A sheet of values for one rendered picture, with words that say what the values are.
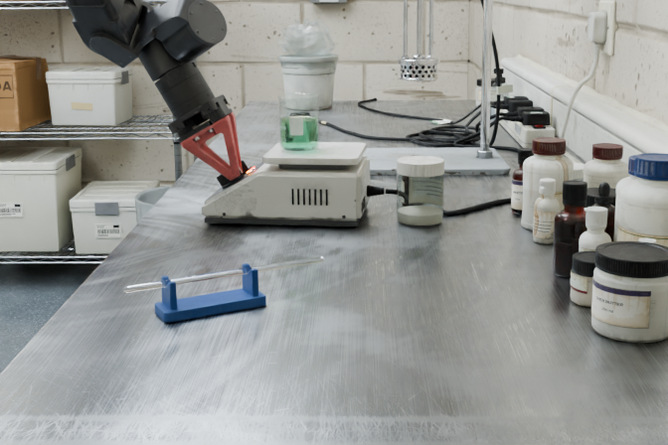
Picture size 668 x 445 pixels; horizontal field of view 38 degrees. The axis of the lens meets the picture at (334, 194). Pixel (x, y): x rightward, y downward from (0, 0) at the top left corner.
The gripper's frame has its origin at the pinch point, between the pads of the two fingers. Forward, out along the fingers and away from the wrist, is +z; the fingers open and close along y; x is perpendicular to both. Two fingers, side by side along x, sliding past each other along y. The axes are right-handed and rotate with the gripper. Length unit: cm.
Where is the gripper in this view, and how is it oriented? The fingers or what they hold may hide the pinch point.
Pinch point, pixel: (233, 171)
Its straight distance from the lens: 123.8
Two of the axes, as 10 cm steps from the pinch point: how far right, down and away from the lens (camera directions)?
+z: 5.0, 8.6, 1.3
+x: -8.6, 4.9, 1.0
